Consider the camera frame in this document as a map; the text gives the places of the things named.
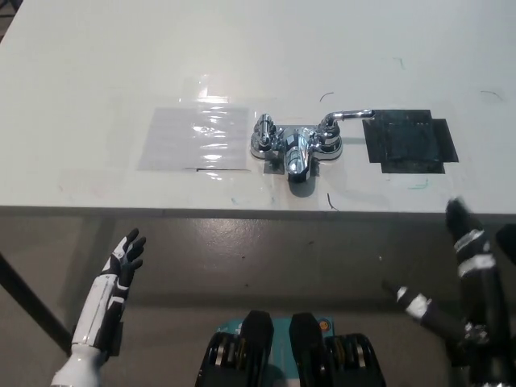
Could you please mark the chrome faucet body with spout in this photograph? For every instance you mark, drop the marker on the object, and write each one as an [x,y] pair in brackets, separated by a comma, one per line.
[296,155]

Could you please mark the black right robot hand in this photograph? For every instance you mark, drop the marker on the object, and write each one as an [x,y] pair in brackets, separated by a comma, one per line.
[469,250]

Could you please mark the black metal table leg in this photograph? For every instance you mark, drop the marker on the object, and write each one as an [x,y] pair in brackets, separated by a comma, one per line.
[32,300]

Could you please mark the black robot torso teal tops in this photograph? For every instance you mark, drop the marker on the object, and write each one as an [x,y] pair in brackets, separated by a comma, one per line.
[258,346]

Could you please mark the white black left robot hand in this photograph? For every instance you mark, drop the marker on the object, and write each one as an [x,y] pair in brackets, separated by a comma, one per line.
[105,298]

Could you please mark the clear plastic sheet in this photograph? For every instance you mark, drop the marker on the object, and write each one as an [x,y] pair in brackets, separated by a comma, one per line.
[193,139]

